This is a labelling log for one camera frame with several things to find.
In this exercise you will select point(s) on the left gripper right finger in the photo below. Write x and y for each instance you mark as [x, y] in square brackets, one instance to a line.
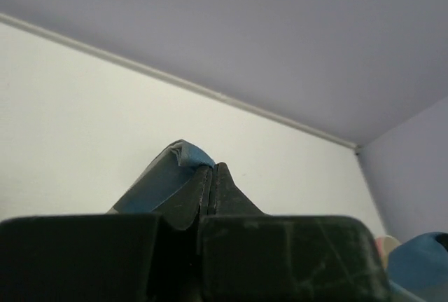
[247, 255]

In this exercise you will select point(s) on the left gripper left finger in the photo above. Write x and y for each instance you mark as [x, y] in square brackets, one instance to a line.
[107, 257]

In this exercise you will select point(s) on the blue beige placemat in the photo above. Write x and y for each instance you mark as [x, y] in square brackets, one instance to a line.
[415, 270]

